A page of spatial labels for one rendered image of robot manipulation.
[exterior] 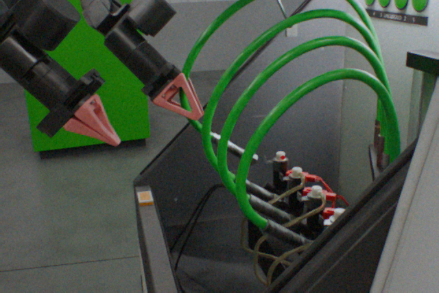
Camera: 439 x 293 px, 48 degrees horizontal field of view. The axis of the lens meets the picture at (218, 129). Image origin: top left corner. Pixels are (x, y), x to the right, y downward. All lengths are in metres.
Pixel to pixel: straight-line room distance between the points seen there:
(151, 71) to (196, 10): 6.48
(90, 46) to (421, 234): 3.66
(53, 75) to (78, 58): 3.38
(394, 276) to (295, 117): 0.72
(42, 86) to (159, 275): 0.38
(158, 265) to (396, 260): 0.45
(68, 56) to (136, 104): 0.66
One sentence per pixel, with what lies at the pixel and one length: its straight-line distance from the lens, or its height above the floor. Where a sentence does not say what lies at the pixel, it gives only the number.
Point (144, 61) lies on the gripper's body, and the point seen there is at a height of 1.30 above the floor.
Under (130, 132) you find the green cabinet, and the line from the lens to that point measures 4.25.
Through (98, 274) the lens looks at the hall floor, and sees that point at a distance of 2.66.
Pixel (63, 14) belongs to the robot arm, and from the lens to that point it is 0.68.
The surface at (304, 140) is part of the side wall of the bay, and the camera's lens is 1.29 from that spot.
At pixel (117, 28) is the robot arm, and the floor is 1.35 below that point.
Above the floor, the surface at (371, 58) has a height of 1.31.
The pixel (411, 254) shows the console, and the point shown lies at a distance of 0.59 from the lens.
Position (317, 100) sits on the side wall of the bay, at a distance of 1.27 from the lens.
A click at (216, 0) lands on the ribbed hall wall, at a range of 7.37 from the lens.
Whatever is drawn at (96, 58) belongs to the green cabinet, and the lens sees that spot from 4.09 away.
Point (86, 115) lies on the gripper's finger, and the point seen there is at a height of 1.26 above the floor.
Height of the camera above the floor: 1.44
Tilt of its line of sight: 18 degrees down
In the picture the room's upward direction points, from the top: 2 degrees counter-clockwise
